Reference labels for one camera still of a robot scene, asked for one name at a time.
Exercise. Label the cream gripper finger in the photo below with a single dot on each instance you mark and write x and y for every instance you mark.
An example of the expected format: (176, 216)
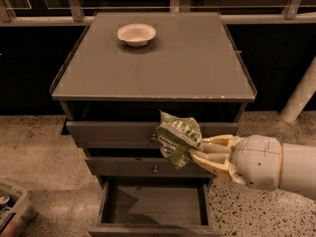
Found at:
(215, 163)
(220, 143)

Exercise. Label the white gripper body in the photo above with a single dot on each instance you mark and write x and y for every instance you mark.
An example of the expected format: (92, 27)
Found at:
(258, 161)

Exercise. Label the green jalapeno chip bag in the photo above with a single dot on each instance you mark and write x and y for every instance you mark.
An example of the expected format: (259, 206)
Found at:
(176, 136)

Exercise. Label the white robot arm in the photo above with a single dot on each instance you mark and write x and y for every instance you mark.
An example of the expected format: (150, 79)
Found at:
(297, 172)

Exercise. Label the brass middle drawer knob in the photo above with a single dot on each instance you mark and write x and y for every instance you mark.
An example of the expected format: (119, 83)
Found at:
(155, 170)

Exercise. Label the brass drawer knob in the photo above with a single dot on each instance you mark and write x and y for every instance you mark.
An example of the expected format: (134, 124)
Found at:
(155, 170)
(153, 138)

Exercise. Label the brass top drawer knob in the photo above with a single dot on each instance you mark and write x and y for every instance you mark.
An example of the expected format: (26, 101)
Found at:
(153, 138)

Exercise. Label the bottom grey drawer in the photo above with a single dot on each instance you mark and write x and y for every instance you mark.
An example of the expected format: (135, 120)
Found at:
(154, 207)

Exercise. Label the grey drawer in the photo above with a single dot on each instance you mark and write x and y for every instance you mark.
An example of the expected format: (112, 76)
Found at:
(112, 135)
(142, 167)
(154, 207)

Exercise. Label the middle grey drawer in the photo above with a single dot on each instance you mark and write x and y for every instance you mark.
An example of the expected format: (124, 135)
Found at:
(142, 167)

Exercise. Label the grey drawer cabinet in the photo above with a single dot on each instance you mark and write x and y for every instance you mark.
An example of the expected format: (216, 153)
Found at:
(189, 69)

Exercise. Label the top grey drawer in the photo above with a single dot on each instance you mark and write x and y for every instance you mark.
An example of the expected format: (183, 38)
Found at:
(112, 135)

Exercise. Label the white paper bowl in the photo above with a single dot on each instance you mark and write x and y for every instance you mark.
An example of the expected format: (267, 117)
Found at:
(136, 35)

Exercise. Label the metal window railing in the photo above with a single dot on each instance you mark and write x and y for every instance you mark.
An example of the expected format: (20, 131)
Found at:
(84, 12)

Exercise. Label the clear plastic storage bin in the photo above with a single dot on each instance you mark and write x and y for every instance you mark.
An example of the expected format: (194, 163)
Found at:
(16, 210)

